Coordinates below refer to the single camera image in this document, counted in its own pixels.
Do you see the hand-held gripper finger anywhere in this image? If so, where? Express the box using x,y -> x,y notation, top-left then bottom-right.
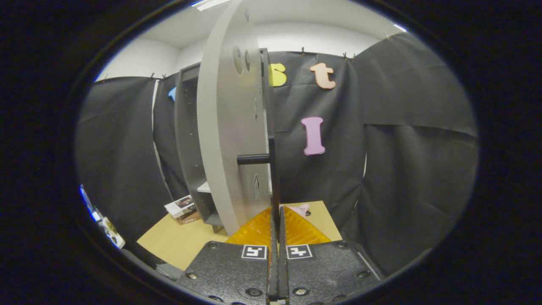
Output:
278,205 -> 382,305
176,206 -> 280,305

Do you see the black cabinet door handle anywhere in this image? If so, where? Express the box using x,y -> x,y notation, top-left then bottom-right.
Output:
237,136 -> 282,212

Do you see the light grey shoe cabinet door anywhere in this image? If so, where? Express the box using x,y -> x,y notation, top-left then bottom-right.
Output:
197,0 -> 274,236

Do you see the dark grey shoe cabinet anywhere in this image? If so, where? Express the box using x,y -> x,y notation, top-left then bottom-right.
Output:
174,47 -> 272,233

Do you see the stack of books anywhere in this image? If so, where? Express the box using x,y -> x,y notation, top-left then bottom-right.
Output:
164,195 -> 202,225

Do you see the white printed item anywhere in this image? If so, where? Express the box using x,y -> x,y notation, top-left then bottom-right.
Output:
102,217 -> 126,250

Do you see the blue printed item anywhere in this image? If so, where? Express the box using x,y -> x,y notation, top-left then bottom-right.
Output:
80,185 -> 102,223

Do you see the long ceiling light panel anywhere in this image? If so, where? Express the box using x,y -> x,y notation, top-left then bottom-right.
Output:
191,0 -> 231,11

